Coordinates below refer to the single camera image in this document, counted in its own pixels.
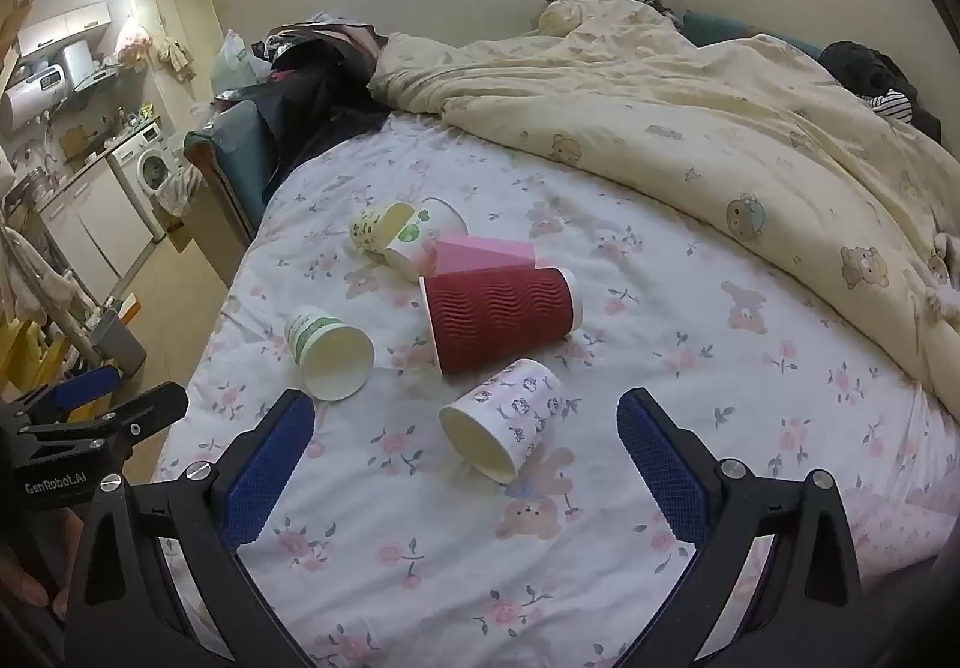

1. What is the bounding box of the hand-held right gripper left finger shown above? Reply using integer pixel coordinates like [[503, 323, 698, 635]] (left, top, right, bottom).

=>
[[64, 387, 317, 668]]

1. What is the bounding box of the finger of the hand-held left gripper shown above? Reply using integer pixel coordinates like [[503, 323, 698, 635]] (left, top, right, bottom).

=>
[[13, 366, 122, 426], [19, 381, 190, 468]]

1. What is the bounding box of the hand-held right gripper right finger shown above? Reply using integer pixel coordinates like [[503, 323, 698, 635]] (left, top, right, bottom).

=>
[[616, 387, 865, 668]]

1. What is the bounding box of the white cup with purple print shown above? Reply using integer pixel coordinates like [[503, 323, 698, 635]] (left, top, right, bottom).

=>
[[439, 358, 566, 486]]

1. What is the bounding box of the white cup with green label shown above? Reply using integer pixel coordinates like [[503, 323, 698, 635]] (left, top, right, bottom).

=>
[[284, 305, 377, 403]]

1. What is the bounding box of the red corrugated paper cup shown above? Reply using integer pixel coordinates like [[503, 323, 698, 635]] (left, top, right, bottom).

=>
[[418, 266, 585, 377]]

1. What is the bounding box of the white cup with green print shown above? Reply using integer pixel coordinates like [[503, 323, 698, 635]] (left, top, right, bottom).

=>
[[384, 196, 468, 283]]

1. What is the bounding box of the yellow patterned paper cup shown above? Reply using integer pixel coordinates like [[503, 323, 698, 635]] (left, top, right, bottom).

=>
[[349, 200, 418, 255]]

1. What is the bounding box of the pink paper cup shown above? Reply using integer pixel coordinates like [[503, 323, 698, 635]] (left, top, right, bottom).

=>
[[433, 233, 538, 277]]

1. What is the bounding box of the person's left hand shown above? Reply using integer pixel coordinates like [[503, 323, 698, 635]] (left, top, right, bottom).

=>
[[0, 514, 85, 622]]

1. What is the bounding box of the grey trash bin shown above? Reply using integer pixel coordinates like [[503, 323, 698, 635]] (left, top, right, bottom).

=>
[[89, 307, 148, 377]]

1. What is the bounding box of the white garment on rack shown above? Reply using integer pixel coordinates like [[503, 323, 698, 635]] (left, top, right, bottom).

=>
[[0, 216, 85, 333]]

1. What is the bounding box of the white kitchen base cabinet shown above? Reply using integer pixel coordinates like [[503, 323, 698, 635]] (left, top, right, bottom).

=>
[[33, 164, 159, 299]]

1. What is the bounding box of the white washing machine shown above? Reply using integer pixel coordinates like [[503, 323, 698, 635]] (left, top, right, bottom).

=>
[[107, 121, 189, 243]]

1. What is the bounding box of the teal bed footboard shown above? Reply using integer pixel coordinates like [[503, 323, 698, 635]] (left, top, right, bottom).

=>
[[183, 97, 284, 288]]

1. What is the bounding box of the white water heater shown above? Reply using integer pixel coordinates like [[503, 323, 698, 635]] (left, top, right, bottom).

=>
[[0, 62, 77, 138]]

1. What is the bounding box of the silver range hood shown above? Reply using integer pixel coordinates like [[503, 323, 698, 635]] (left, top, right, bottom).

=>
[[55, 41, 122, 96]]

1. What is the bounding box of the dark clothing pile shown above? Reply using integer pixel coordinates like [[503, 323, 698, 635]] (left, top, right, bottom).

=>
[[250, 21, 392, 190]]

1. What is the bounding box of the beige hanging cloth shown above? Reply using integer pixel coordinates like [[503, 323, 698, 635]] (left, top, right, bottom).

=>
[[149, 33, 197, 85]]

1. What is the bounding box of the white plastic bag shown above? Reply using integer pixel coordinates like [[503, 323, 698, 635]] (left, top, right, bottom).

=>
[[209, 29, 272, 97]]

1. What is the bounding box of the cream bear-print duvet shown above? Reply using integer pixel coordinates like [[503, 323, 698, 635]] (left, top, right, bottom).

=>
[[367, 0, 960, 430]]

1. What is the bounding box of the striped cloth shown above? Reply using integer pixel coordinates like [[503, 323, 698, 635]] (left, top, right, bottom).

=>
[[862, 88, 917, 126]]

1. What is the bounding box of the blue pillow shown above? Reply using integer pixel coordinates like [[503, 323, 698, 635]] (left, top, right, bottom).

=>
[[678, 11, 827, 59]]

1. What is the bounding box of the black garment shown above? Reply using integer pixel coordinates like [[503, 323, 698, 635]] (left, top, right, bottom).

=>
[[820, 40, 943, 142]]

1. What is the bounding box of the white wall cabinet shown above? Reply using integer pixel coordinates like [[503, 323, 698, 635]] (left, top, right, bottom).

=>
[[15, 0, 114, 58]]

